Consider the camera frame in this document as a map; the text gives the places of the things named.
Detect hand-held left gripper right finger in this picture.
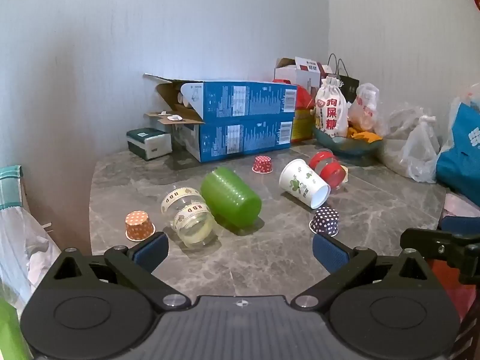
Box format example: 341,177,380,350
291,232,433,311

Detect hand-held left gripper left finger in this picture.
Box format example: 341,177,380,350
49,232,188,311

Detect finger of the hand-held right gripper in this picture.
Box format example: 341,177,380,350
400,228,480,285
439,215,480,235

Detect orange polka dot paper cup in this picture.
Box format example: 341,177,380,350
125,211,156,242

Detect navy polka dot paper cup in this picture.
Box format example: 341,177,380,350
309,206,340,236

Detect clear cup with printed band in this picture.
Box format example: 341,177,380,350
161,185,219,249

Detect white paper cup green print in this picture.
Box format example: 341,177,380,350
278,158,332,209

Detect red transparent plastic cup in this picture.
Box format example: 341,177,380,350
309,149,348,190

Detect green plastic cup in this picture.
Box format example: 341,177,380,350
200,167,262,232

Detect red polka dot paper cup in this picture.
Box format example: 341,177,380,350
252,155,274,174

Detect red object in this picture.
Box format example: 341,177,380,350
427,258,478,325

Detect blue shopping bag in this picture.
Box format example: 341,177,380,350
436,95,480,206

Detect teal bowl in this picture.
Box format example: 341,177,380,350
313,125,384,157

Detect green white tissue pack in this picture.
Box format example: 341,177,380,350
126,127,173,161

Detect orange yellow wrapper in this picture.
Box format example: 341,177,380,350
347,127,384,144

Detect white plastic bag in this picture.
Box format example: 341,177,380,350
0,205,62,310

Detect yellow red box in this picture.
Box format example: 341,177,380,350
290,94,316,143

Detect clear plastic bag red print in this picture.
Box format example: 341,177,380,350
348,82,389,136

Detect teal checked cloth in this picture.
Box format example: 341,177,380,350
0,165,24,209

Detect red package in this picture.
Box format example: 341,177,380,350
272,79,315,110

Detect green object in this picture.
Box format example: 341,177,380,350
0,295,32,360

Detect black paper bag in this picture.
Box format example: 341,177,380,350
325,53,360,103

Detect blue carton with open flap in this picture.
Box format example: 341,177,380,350
142,74,298,121

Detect white red cardboard box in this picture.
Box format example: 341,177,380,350
273,56,333,91

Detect white drawstring cloth bag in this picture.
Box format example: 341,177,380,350
314,76,349,138

